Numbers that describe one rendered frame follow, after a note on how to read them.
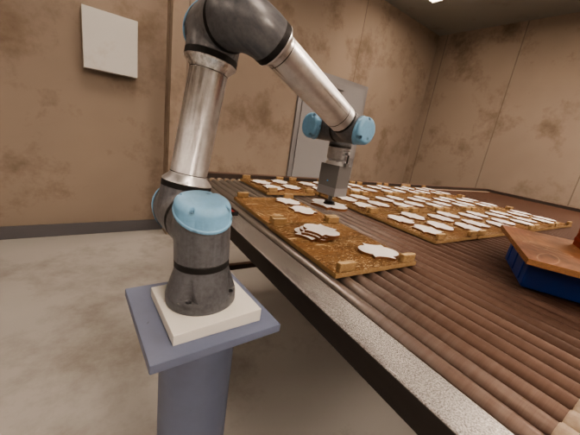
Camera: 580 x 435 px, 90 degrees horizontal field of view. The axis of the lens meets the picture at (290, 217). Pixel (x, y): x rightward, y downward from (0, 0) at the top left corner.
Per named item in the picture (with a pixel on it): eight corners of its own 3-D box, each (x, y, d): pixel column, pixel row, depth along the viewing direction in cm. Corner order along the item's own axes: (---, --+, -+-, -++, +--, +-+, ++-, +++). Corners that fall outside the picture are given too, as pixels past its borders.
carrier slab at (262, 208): (267, 226, 114) (267, 223, 113) (233, 199, 147) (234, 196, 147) (337, 224, 131) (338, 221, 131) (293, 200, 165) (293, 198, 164)
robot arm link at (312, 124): (327, 110, 81) (353, 117, 87) (301, 110, 89) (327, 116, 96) (322, 140, 83) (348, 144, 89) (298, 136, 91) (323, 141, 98)
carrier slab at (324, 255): (335, 279, 79) (336, 274, 79) (267, 228, 112) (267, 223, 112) (415, 265, 97) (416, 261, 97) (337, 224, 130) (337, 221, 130)
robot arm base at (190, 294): (179, 325, 56) (179, 280, 53) (156, 288, 67) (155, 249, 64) (247, 303, 66) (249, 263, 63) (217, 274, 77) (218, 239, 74)
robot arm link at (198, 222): (183, 274, 55) (183, 205, 52) (163, 248, 65) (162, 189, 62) (239, 262, 63) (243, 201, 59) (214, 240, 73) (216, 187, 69)
